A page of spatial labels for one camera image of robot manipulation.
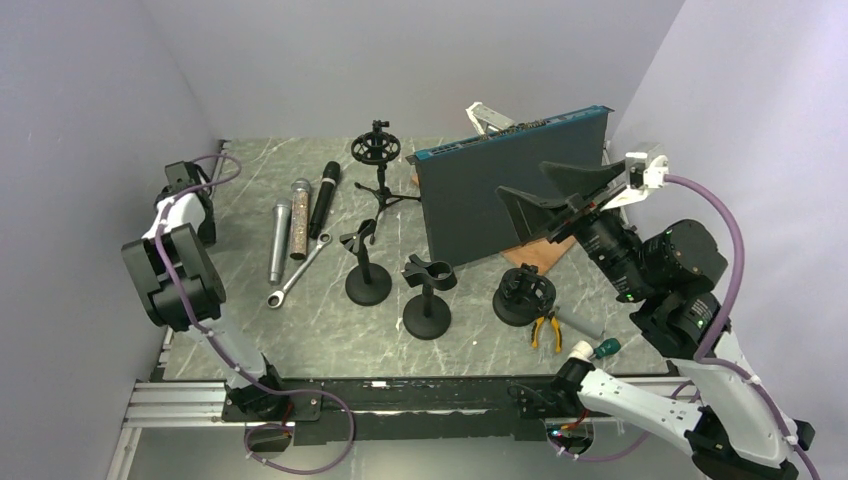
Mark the middle black mic stand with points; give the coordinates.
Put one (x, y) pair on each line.
(427, 316)

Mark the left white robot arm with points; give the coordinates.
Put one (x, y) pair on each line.
(180, 288)

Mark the silver ratchet wrench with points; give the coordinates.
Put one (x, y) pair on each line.
(276, 299)

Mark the grey cylinder tube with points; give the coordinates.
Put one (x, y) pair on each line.
(586, 327)

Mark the ring mic stand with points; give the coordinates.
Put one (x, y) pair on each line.
(377, 148)

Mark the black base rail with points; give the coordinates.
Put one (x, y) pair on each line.
(417, 408)

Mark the left black mic stand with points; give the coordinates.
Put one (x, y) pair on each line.
(367, 284)

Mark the brown cardboard piece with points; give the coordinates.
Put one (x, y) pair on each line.
(540, 253)

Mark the glitter handle microphone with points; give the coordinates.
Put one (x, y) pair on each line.
(299, 223)

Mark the white bracket behind chassis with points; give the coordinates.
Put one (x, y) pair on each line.
(486, 120)

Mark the green handled screwdriver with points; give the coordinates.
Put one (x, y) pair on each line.
(596, 349)

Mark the black wireless microphone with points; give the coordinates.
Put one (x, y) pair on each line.
(329, 181)

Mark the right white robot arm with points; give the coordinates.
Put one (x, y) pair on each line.
(684, 289)

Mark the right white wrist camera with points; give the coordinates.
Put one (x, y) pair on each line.
(646, 167)

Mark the dark blue server chassis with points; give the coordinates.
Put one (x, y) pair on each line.
(464, 218)

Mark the black mic stand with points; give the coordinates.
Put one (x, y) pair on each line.
(427, 316)
(367, 284)

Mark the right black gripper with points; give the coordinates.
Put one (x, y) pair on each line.
(529, 214)

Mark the grey microphone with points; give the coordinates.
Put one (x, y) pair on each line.
(281, 217)

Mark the shock mount mic stand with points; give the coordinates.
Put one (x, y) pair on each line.
(523, 295)

